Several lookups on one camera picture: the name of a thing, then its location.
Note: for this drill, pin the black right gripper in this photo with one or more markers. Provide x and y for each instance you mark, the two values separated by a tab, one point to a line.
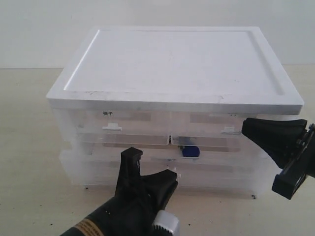
280	140

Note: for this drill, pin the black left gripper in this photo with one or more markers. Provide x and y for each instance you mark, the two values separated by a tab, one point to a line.
120	217

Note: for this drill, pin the key bunch with blue fob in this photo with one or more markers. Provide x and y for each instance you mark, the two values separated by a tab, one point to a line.
190	151

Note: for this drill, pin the top left small drawer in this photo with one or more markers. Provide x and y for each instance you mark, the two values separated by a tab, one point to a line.
124	127

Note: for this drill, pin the small drawer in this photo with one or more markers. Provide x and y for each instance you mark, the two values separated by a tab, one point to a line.
124	127
206	130

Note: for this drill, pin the top right small drawer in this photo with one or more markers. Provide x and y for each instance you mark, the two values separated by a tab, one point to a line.
206	130

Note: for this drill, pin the white translucent drawer cabinet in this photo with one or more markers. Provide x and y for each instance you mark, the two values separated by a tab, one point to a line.
215	70

